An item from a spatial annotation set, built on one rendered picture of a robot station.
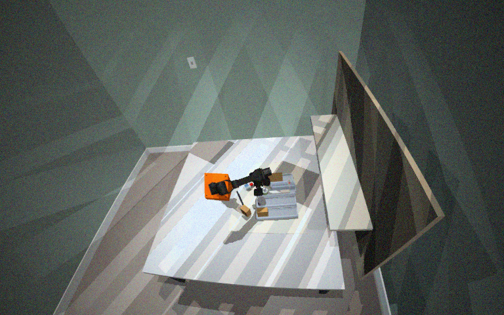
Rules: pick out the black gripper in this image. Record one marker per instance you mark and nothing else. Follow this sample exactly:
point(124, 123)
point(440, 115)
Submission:
point(258, 191)

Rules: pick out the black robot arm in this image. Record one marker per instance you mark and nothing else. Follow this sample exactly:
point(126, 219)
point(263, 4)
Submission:
point(256, 176)

